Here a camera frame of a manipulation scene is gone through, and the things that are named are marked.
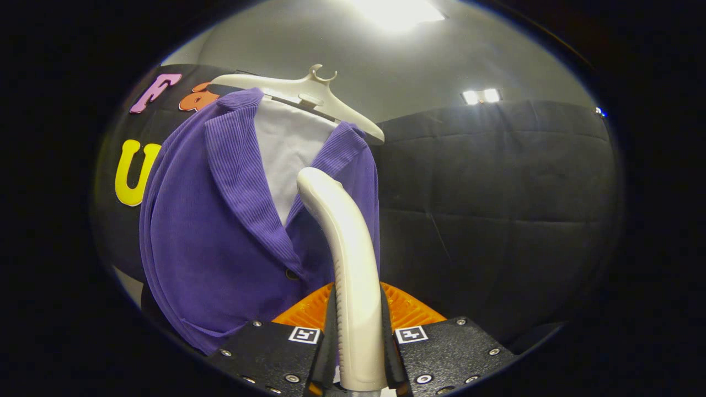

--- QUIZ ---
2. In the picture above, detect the purple corduroy jacket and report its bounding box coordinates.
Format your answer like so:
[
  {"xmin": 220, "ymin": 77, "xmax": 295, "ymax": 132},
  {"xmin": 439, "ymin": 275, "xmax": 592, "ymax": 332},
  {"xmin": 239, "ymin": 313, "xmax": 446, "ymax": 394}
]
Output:
[{"xmin": 139, "ymin": 88, "xmax": 381, "ymax": 355}]

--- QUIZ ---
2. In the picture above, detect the black backdrop cloth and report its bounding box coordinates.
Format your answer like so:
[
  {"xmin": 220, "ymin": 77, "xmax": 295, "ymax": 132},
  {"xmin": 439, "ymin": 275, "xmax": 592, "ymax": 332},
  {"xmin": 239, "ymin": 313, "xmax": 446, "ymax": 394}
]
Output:
[{"xmin": 91, "ymin": 63, "xmax": 243, "ymax": 285}]

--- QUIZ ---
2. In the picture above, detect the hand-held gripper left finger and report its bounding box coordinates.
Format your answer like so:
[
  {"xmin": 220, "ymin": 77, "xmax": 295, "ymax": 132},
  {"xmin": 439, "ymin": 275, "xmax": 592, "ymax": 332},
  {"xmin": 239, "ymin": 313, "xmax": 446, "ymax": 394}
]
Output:
[{"xmin": 207, "ymin": 283, "xmax": 338, "ymax": 397}]

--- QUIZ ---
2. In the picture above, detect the black quilted curtain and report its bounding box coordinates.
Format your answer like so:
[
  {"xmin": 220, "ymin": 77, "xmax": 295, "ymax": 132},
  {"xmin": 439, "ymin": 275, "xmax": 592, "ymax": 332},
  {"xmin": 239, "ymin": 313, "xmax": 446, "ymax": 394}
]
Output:
[{"xmin": 371, "ymin": 99, "xmax": 621, "ymax": 345}]

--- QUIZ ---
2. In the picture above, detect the large ceiling light panel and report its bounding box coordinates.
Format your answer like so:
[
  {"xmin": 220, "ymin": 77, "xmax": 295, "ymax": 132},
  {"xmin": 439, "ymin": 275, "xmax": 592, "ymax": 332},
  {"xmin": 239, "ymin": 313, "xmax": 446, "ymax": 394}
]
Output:
[{"xmin": 347, "ymin": 0, "xmax": 446, "ymax": 31}]

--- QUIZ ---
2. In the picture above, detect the white plastic clothes hanger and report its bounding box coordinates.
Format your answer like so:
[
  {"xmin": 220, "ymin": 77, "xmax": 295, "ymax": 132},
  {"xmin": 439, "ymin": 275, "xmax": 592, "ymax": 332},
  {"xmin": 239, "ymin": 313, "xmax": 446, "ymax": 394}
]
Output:
[{"xmin": 207, "ymin": 63, "xmax": 386, "ymax": 146}]

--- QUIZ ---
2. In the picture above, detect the white shirt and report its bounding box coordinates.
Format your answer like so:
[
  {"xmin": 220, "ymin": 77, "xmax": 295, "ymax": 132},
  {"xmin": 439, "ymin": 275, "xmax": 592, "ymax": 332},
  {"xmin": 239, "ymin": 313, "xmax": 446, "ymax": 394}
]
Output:
[{"xmin": 254, "ymin": 96, "xmax": 340, "ymax": 227}]

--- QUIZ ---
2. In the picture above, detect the white garment steamer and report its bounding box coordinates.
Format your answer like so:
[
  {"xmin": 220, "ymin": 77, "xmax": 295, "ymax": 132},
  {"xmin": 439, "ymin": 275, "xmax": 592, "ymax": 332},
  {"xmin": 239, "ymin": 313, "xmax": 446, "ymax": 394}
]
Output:
[{"xmin": 297, "ymin": 167, "xmax": 388, "ymax": 393}]

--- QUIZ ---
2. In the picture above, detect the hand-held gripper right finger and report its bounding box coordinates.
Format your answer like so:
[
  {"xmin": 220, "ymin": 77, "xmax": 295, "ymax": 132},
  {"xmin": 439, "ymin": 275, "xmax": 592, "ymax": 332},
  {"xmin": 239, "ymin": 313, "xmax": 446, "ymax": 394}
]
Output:
[{"xmin": 378, "ymin": 281, "xmax": 519, "ymax": 397}]

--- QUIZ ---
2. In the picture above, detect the double ceiling light panel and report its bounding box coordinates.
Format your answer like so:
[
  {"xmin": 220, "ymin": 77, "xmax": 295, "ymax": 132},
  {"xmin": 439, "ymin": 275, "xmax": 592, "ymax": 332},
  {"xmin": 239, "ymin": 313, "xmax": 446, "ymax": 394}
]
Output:
[{"xmin": 461, "ymin": 88, "xmax": 502, "ymax": 106}]

